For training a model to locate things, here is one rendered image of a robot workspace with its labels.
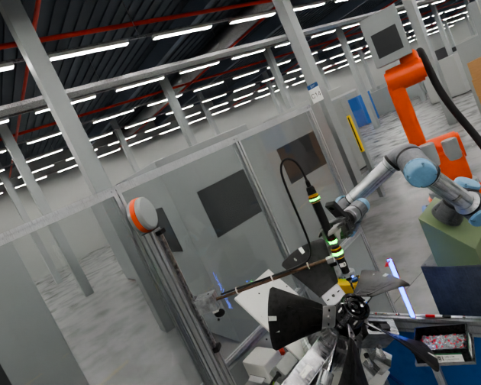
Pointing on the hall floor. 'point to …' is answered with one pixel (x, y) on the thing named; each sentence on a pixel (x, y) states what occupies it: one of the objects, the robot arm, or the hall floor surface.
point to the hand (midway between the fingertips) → (324, 233)
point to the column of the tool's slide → (179, 297)
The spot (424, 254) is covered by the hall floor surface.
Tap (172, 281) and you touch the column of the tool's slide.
